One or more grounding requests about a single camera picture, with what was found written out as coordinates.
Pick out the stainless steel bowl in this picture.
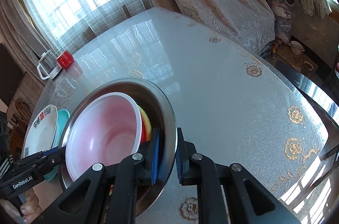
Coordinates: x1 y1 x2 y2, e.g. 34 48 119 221
59 78 178 216

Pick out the white glass kettle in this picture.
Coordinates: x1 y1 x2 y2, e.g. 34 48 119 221
36 50 62 81

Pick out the left hand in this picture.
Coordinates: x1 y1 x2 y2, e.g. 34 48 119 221
1 188 42 224

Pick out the lace table mat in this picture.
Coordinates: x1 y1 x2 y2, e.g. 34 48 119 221
39 46 143 111

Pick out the red mug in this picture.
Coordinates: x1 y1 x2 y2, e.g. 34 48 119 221
56 51 74 70

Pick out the left brown curtain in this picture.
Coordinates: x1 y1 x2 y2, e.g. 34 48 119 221
1 0 49 89

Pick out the wooden folding chair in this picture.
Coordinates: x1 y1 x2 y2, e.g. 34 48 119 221
15 99 32 123

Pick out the red plastic bowl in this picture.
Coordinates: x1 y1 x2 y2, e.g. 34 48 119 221
65 92 143 181

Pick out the yellow plastic bowl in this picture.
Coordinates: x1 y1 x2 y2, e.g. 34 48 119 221
138 106 152 143

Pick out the turquoise round plate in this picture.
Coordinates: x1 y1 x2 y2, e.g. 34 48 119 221
44 109 70 182

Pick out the black wall television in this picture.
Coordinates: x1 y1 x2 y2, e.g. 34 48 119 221
0 44 24 107

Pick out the white patterned deep plate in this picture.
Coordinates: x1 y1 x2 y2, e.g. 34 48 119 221
23 105 58 157

